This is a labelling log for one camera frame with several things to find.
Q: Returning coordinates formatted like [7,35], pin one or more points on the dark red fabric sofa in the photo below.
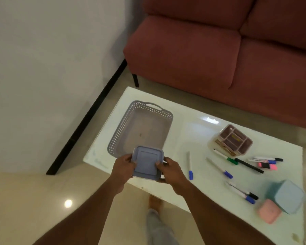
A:
[219,53]

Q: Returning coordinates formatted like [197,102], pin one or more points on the thin black pen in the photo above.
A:
[249,166]

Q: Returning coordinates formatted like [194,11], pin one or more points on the white marker black cap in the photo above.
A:
[268,158]
[244,192]

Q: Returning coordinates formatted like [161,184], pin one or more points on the person's right hand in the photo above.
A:
[174,177]

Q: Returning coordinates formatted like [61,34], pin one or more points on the white marker blue cap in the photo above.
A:
[241,194]
[261,161]
[220,168]
[190,165]

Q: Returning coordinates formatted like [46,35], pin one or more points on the black sofa leg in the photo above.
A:
[135,80]

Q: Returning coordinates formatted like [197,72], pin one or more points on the pink highlighter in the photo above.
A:
[267,166]

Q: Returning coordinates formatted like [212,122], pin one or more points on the person's grey trouser leg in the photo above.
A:
[159,230]

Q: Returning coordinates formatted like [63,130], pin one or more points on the person's left hand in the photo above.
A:
[121,172]

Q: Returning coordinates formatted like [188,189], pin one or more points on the white marker green cap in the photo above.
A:
[225,156]

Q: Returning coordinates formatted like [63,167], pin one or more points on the person's left forearm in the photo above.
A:
[84,216]

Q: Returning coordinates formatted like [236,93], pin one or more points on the grey perforated plastic basket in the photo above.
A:
[142,128]

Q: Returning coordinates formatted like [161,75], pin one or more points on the small pink box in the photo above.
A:
[269,211]

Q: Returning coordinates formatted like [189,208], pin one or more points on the black baseboard strip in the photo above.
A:
[88,117]

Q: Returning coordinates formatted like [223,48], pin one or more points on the blue-grey square plastic container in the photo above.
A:
[148,163]

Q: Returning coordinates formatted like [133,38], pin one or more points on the person's right forearm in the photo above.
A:
[219,216]

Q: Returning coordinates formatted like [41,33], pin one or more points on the person's right thumb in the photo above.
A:
[160,166]

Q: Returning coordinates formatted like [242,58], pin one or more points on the light blue square container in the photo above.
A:
[287,196]

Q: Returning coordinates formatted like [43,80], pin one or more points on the person's left thumb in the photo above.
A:
[132,165]

